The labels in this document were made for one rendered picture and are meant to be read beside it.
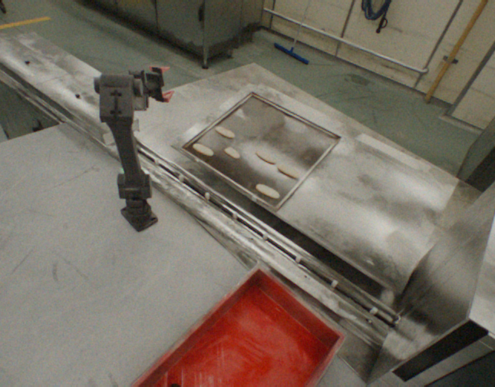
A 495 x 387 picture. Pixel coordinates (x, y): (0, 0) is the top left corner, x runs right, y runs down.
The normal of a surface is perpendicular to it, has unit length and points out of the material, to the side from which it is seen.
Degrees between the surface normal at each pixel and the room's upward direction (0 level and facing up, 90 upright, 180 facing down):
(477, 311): 0
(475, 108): 90
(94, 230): 0
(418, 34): 90
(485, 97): 90
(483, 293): 0
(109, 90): 35
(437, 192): 10
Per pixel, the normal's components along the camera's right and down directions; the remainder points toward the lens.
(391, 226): 0.03, -0.58
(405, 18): -0.60, 0.52
